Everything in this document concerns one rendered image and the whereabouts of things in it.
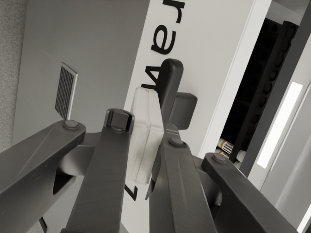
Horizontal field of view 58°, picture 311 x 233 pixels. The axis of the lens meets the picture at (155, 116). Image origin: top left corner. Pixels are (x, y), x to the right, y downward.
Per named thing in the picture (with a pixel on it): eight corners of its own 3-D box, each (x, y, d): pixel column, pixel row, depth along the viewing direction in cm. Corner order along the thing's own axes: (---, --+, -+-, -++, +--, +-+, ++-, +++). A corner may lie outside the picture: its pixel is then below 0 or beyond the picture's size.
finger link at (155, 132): (148, 126, 12) (164, 131, 12) (147, 88, 19) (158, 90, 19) (132, 183, 13) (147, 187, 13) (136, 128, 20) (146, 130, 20)
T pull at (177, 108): (134, 152, 21) (145, 162, 20) (161, 55, 19) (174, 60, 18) (170, 149, 23) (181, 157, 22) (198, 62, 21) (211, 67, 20)
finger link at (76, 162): (118, 188, 11) (43, 173, 11) (126, 137, 16) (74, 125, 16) (126, 156, 11) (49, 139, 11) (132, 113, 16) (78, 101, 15)
